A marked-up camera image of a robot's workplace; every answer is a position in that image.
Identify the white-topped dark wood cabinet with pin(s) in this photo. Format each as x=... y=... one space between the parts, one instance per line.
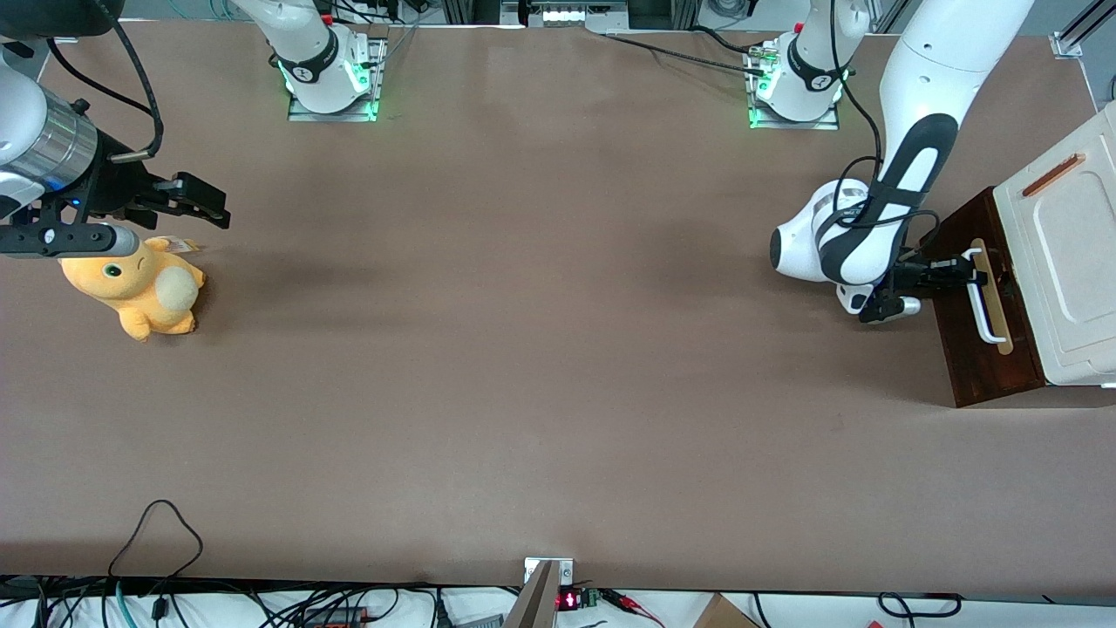
x=1081 y=340

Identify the black orange adapter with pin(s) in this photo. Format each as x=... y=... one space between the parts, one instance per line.
x=336 y=617

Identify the orange plush toy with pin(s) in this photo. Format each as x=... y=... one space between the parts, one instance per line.
x=131 y=292

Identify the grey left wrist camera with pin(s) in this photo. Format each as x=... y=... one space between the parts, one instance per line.
x=889 y=310

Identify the metal mount bracket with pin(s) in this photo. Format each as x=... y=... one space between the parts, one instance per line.
x=567 y=571

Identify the red display module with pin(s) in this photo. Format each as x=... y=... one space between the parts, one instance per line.
x=568 y=600

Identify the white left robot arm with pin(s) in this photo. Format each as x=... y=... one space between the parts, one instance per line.
x=942 y=70

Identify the grey aluminium bar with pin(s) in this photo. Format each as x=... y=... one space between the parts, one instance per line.
x=532 y=606

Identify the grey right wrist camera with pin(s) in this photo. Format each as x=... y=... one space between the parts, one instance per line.
x=87 y=240

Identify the aluminium frame profile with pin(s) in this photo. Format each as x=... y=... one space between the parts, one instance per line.
x=1065 y=44

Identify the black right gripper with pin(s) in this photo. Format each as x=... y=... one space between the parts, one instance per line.
x=112 y=186

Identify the white power strip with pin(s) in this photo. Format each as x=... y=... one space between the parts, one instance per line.
x=562 y=15

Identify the brown wooden strip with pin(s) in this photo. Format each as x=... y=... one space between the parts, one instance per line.
x=1053 y=175

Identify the brown cardboard piece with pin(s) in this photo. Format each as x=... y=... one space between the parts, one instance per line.
x=719 y=615

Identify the red clip lead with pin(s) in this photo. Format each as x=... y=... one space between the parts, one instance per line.
x=628 y=602

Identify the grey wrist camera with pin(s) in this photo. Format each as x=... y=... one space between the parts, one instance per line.
x=87 y=240
x=889 y=310

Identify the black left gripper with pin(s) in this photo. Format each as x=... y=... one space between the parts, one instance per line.
x=924 y=276

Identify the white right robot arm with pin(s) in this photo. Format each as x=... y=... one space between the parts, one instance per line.
x=314 y=78

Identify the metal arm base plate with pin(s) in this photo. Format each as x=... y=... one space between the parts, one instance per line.
x=301 y=112
x=828 y=122

